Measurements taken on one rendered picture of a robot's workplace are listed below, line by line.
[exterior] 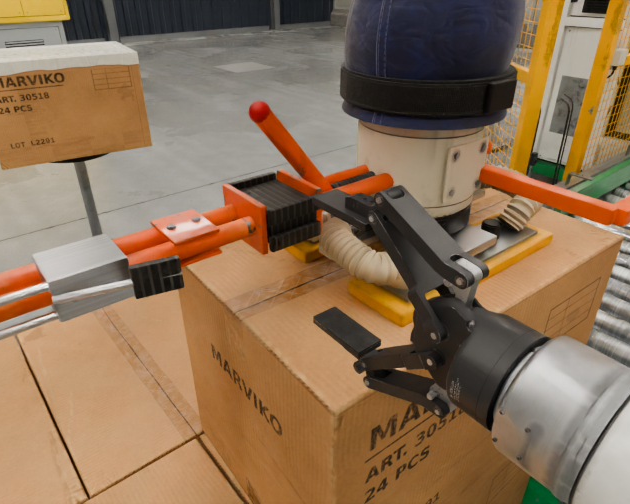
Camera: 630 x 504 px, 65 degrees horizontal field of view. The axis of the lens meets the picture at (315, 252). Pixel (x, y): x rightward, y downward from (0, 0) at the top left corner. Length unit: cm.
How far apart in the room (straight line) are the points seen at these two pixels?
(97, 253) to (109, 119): 185
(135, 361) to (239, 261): 55
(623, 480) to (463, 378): 10
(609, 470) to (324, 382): 30
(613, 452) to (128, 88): 220
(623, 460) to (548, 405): 4
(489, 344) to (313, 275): 39
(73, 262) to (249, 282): 27
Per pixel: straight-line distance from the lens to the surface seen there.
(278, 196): 57
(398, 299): 62
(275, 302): 64
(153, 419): 108
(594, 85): 233
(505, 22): 63
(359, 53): 63
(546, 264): 79
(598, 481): 32
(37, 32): 799
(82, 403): 116
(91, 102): 231
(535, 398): 32
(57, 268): 49
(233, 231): 53
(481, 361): 34
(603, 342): 138
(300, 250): 72
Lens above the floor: 132
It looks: 30 degrees down
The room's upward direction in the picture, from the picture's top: straight up
